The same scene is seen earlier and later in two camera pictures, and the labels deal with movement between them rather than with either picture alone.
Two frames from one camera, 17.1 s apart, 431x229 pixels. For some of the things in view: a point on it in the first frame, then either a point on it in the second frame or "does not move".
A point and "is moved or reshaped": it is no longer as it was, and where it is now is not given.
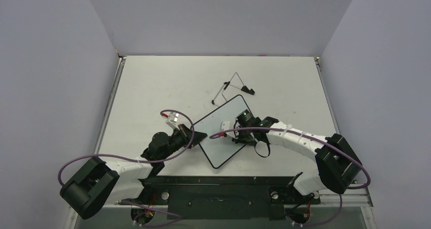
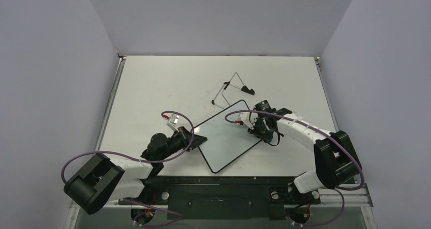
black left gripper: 186,134 does not move
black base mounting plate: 223,197 does not move
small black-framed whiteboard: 220,150 is moved or reshaped
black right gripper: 242,132 → 264,128
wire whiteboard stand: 225,87 does not move
